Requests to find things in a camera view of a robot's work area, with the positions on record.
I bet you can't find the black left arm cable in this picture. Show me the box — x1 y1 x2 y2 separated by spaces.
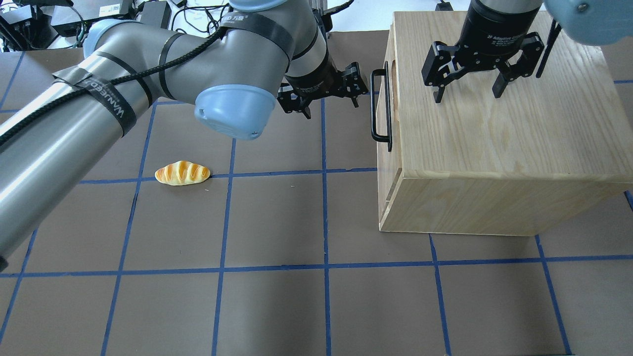
0 27 228 149

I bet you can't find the black power adapter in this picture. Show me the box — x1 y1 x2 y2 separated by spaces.
136 0 172 29

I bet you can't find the toy bread roll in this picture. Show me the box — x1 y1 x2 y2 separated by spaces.
154 160 212 186

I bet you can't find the black drawer handle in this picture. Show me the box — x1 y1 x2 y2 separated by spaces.
370 61 393 153

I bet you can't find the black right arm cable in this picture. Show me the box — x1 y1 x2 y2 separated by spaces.
536 20 563 79

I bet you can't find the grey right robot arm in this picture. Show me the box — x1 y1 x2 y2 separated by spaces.
421 0 632 103

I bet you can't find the black electronics box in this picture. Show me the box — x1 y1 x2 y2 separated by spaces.
50 0 134 26

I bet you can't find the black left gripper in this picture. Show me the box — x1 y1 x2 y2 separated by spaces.
276 49 369 120

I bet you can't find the wooden drawer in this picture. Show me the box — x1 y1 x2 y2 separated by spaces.
375 31 402 231

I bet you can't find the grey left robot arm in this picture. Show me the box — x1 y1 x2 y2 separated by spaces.
0 0 369 269

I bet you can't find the wooden drawer cabinet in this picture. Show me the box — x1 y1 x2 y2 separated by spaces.
383 11 633 236

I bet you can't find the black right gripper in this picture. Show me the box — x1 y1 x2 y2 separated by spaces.
421 0 544 103

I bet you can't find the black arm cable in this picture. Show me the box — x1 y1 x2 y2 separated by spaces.
0 27 228 149
536 20 563 79

